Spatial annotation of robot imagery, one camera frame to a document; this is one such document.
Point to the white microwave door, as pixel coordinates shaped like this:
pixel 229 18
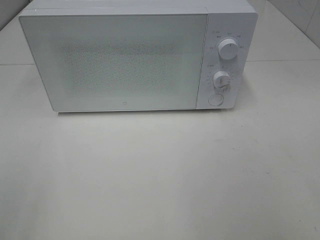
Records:
pixel 93 63

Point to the white microwave knob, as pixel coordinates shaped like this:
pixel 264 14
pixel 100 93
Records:
pixel 221 79
pixel 228 48

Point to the round door release button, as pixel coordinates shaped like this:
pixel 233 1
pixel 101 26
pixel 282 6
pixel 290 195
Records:
pixel 216 100

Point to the white microwave oven body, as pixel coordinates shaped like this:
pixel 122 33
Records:
pixel 225 19

